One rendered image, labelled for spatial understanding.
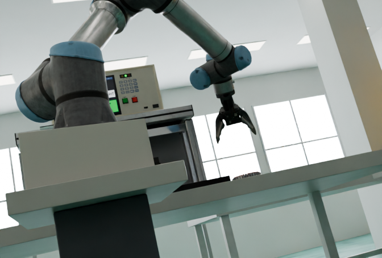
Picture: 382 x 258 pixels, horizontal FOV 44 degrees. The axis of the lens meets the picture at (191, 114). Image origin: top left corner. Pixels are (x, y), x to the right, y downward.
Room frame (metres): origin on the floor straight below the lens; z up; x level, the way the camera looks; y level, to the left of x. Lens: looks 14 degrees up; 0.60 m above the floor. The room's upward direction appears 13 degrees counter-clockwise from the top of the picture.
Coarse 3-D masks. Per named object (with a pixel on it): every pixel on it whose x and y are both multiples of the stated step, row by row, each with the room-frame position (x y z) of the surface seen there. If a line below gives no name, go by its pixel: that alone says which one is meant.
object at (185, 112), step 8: (144, 112) 1.79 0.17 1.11; (152, 112) 1.79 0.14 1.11; (160, 112) 1.80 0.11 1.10; (168, 112) 1.81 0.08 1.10; (176, 112) 1.82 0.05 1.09; (184, 112) 1.82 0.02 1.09; (192, 112) 1.83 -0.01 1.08; (120, 120) 1.76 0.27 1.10; (152, 120) 1.79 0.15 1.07; (160, 120) 1.80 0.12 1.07; (168, 120) 1.83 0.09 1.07; (176, 120) 1.86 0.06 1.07; (184, 120) 1.89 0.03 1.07; (152, 128) 2.06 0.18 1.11; (16, 136) 1.66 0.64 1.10; (16, 144) 1.66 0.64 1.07
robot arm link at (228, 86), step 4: (216, 84) 1.63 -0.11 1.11; (220, 84) 1.63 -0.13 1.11; (224, 84) 1.63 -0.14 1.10; (228, 84) 1.63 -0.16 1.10; (232, 84) 1.66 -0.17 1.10; (216, 88) 1.64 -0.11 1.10; (220, 88) 1.64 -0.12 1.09; (224, 88) 1.63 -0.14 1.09; (228, 88) 1.64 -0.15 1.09; (232, 88) 1.65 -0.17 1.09; (216, 92) 1.66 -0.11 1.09; (220, 92) 1.64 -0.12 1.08; (224, 92) 1.64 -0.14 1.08; (228, 92) 1.65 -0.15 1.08
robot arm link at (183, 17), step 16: (128, 0) 1.21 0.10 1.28; (144, 0) 1.21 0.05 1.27; (160, 0) 1.22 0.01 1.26; (176, 0) 1.25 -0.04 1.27; (176, 16) 1.28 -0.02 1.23; (192, 16) 1.30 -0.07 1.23; (192, 32) 1.33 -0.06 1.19; (208, 32) 1.35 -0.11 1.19; (208, 48) 1.39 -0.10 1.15; (224, 48) 1.40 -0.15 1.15; (240, 48) 1.42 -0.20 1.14; (224, 64) 1.44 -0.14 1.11; (240, 64) 1.44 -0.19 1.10
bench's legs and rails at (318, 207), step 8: (312, 192) 2.55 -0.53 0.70; (312, 200) 2.57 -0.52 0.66; (320, 200) 2.56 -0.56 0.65; (312, 208) 2.59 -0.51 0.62; (320, 208) 2.56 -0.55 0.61; (320, 216) 2.55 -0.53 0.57; (320, 224) 2.56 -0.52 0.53; (328, 224) 2.56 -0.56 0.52; (320, 232) 2.58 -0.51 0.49; (328, 232) 2.56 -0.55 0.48; (328, 240) 2.56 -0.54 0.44; (328, 248) 2.55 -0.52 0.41; (336, 248) 2.56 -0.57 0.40; (328, 256) 2.57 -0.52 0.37; (336, 256) 2.56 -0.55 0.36
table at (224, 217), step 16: (368, 176) 3.14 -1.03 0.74; (320, 192) 3.04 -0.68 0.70; (336, 192) 3.64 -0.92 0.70; (256, 208) 3.00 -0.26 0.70; (272, 208) 3.88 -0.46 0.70; (192, 224) 3.57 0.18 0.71; (224, 224) 2.91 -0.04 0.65; (208, 256) 3.68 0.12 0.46; (352, 256) 3.97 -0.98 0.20; (368, 256) 4.01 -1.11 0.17
